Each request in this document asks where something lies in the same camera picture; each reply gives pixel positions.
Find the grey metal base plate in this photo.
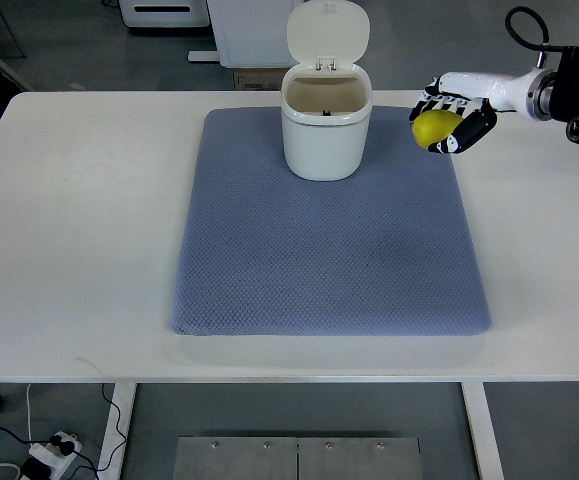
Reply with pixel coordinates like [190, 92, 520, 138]
[173, 436, 423, 479]

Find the right white table leg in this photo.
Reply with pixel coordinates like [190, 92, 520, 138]
[461, 381, 504, 480]

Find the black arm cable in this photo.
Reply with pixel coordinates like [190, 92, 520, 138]
[504, 5, 565, 69]

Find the white table leg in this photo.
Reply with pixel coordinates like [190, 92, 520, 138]
[461, 381, 504, 480]
[97, 382, 137, 480]

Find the white cabinet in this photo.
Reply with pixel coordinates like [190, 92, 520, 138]
[187, 0, 303, 69]

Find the white power strip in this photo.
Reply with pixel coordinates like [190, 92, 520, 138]
[29, 431, 82, 480]

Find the left white table leg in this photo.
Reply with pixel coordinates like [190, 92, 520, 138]
[97, 382, 137, 480]

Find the white appliance with black slot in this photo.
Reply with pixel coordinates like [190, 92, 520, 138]
[118, 0, 210, 28]

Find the white floor cable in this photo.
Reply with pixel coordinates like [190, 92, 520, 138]
[0, 383, 34, 480]

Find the cardboard box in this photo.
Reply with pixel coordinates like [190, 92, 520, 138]
[233, 68, 288, 91]

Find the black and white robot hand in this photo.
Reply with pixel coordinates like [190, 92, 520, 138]
[409, 68, 554, 154]

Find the blue textured mat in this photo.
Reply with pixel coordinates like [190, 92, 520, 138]
[171, 106, 491, 336]

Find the black floor cable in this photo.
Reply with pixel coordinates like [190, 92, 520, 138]
[0, 383, 128, 480]

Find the white trash can with lid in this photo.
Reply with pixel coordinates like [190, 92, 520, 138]
[281, 1, 373, 181]

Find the yellow lemon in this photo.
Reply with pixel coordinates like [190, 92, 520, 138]
[412, 109, 464, 149]

